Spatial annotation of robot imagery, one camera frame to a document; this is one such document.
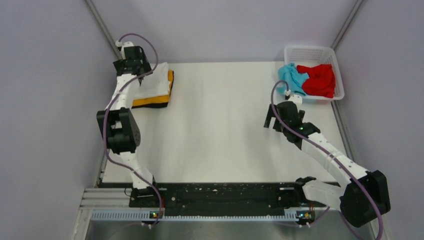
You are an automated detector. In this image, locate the white t-shirt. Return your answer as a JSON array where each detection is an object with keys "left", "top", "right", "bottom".
[{"left": 134, "top": 62, "right": 171, "bottom": 100}]

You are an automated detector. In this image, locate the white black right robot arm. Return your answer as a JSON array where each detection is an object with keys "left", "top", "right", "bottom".
[{"left": 264, "top": 95, "right": 391, "bottom": 228}]

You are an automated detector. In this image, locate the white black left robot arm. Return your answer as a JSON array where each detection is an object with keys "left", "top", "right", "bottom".
[{"left": 96, "top": 41, "right": 161, "bottom": 207}]

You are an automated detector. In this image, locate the teal t-shirt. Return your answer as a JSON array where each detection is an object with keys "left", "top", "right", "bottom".
[{"left": 277, "top": 63, "right": 310, "bottom": 97}]

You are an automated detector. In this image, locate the red t-shirt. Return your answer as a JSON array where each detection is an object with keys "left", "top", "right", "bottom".
[{"left": 296, "top": 64, "right": 336, "bottom": 98}]

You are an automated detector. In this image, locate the folded yellow t-shirt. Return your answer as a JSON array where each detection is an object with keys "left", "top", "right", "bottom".
[{"left": 132, "top": 70, "right": 175, "bottom": 109}]

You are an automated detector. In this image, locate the folded black t-shirt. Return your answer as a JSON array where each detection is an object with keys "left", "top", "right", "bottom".
[{"left": 132, "top": 95, "right": 170, "bottom": 109}]

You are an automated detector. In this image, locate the white plastic laundry basket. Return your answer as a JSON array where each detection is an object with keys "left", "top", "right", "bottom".
[{"left": 284, "top": 45, "right": 345, "bottom": 103}]

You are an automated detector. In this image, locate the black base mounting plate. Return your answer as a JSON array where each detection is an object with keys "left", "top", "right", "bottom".
[{"left": 101, "top": 182, "right": 325, "bottom": 217}]

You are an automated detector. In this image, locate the aluminium frame rail right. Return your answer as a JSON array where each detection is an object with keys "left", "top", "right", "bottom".
[{"left": 330, "top": 0, "right": 365, "bottom": 170}]

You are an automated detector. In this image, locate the aluminium frame rail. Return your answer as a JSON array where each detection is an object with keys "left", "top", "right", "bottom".
[
  {"left": 83, "top": 0, "right": 129, "bottom": 186},
  {"left": 330, "top": 0, "right": 365, "bottom": 170}
]

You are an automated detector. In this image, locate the aluminium frame rail left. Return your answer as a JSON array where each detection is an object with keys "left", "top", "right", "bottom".
[{"left": 83, "top": 0, "right": 129, "bottom": 186}]

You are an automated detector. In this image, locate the aluminium front rail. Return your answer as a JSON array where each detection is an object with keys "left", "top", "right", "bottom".
[{"left": 79, "top": 187, "right": 382, "bottom": 211}]

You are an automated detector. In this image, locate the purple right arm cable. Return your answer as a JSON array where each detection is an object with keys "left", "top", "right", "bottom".
[{"left": 270, "top": 80, "right": 385, "bottom": 240}]

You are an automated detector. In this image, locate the white cable duct strip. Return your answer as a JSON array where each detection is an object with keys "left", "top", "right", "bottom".
[{"left": 90, "top": 209, "right": 315, "bottom": 222}]

